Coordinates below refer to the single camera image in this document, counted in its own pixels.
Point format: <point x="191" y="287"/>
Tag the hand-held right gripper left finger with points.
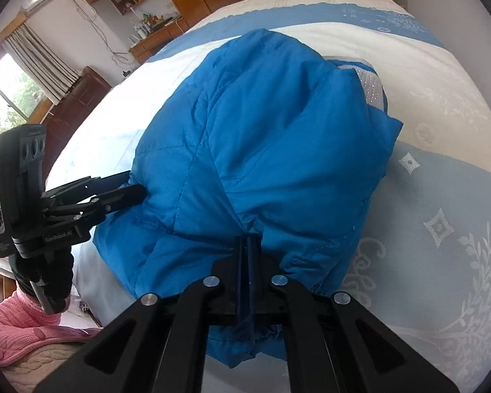
<point x="242" y="278"/>

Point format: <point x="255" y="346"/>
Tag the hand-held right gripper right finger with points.
<point x="254" y="278"/>

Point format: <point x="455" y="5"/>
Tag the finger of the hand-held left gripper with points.
<point x="118" y="198"/>
<point x="94" y="184"/>

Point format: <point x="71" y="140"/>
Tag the blue puffer jacket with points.
<point x="249" y="151"/>

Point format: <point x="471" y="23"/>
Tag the person's left forearm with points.
<point x="20" y="329"/>

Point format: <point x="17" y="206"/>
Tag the person's left hand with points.
<point x="22" y="272"/>

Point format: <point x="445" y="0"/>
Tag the dark wooden cabinet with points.
<point x="75" y="110"/>

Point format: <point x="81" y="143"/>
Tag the window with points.
<point x="8" y="102"/>

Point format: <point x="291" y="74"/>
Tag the striped curtain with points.
<point x="45" y="63"/>

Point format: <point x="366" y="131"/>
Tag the wooden desk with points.
<point x="159" y="41"/>

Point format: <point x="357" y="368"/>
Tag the clutter on desk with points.
<point x="155" y="22"/>

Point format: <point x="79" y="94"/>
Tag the bed with blue white bedspread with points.
<point x="433" y="90"/>

